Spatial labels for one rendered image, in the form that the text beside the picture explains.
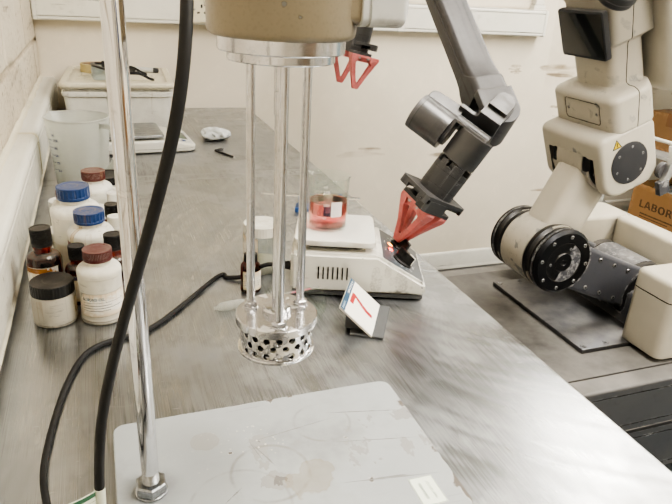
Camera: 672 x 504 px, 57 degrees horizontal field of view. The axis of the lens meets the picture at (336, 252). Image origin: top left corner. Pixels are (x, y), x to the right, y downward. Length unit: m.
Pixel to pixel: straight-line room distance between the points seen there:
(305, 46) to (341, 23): 0.03
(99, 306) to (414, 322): 0.42
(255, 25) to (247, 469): 0.39
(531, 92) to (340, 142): 0.89
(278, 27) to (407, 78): 2.17
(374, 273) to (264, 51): 0.55
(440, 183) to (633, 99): 0.75
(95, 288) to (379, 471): 0.43
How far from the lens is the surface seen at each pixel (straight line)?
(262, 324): 0.50
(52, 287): 0.86
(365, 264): 0.90
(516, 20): 2.72
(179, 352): 0.80
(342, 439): 0.65
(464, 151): 0.94
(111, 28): 0.43
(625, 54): 1.61
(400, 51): 2.53
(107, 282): 0.85
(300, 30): 0.41
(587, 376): 1.60
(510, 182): 2.95
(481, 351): 0.84
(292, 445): 0.64
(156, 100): 1.90
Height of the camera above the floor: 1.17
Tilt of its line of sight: 23 degrees down
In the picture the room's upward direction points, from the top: 3 degrees clockwise
